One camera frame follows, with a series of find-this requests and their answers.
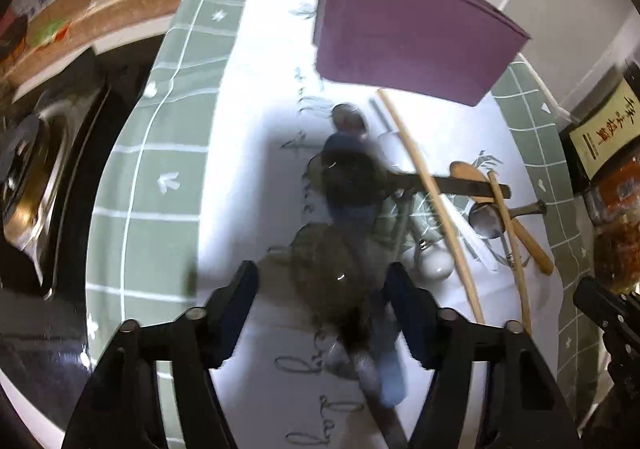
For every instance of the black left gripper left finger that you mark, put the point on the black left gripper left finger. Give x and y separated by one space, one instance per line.
120 404

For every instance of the wooden chopstick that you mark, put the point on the wooden chopstick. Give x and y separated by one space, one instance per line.
516 262
450 233

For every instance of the large metal spoon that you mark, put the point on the large metal spoon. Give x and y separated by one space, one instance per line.
487 222

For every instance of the blue plastic spoon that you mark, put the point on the blue plastic spoon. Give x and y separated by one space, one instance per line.
355 191

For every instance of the orange cap chili bottle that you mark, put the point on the orange cap chili bottle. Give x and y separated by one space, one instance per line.
613 206

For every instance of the white ceramic spoon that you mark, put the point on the white ceramic spoon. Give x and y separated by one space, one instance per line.
433 262

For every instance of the dark soy sauce bottle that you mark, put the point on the dark soy sauce bottle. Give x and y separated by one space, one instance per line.
607 132

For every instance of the gas stove burner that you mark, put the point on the gas stove burner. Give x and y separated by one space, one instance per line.
39 163

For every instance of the green white deer tablecloth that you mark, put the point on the green white deer tablecloth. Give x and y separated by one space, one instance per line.
210 169

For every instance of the small metal spoon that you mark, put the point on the small metal spoon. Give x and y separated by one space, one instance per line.
347 118

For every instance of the purple plastic utensil holder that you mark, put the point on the purple plastic utensil holder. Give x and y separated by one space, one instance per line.
449 49

